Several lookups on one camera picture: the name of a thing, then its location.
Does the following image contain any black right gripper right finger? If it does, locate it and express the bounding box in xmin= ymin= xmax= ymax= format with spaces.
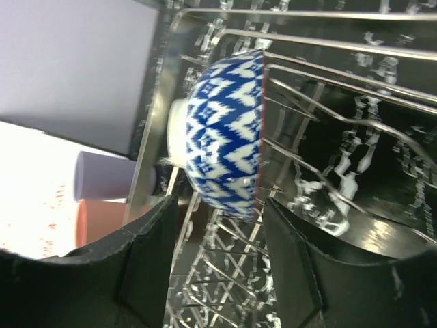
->
xmin=262 ymin=198 xmax=436 ymax=327

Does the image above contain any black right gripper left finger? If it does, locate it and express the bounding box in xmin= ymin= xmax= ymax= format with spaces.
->
xmin=1 ymin=195 xmax=178 ymax=327

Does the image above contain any pink plastic cup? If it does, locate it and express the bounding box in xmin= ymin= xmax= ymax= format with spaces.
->
xmin=75 ymin=198 xmax=153 ymax=249

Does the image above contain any lavender plastic cup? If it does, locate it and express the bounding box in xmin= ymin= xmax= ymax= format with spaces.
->
xmin=73 ymin=151 xmax=136 ymax=201

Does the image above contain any blue and white patterned bowl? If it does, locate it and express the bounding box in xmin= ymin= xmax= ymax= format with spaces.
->
xmin=167 ymin=50 xmax=264 ymax=218

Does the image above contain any white whiteboard with red writing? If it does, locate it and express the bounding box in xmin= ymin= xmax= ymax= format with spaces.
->
xmin=0 ymin=121 xmax=127 ymax=259

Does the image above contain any chrome wire dish rack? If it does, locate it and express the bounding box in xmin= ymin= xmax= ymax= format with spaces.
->
xmin=132 ymin=1 xmax=436 ymax=327

